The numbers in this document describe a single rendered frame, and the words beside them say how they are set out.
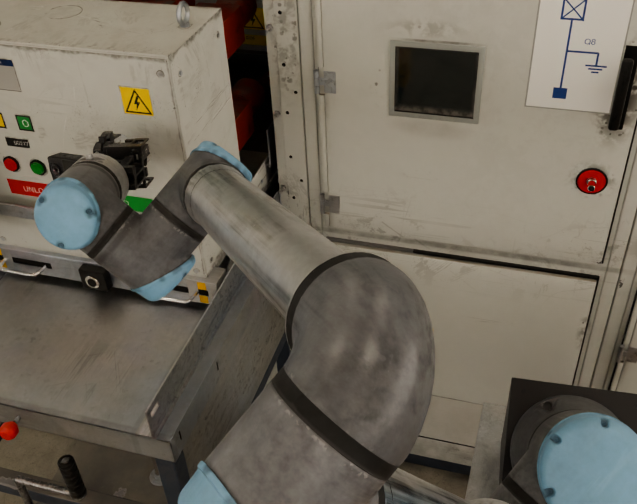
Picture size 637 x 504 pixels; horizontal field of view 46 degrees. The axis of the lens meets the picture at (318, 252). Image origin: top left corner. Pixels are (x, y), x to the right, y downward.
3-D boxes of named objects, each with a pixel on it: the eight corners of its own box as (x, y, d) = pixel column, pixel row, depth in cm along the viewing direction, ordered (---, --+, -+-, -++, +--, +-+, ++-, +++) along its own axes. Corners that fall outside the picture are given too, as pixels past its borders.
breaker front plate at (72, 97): (204, 286, 151) (164, 62, 122) (-2, 251, 163) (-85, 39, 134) (207, 282, 152) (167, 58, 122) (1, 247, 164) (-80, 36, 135)
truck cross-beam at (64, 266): (219, 306, 153) (216, 283, 149) (-8, 266, 167) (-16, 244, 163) (229, 290, 157) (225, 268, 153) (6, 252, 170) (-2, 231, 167)
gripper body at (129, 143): (155, 179, 128) (136, 203, 117) (105, 180, 128) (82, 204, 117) (149, 134, 125) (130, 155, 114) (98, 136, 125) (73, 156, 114)
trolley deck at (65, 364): (175, 462, 133) (170, 441, 129) (-114, 395, 148) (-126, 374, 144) (294, 235, 183) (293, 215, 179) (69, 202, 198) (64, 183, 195)
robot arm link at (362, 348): (432, 280, 50) (193, 124, 110) (312, 425, 50) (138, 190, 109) (526, 365, 56) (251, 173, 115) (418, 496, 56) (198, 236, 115)
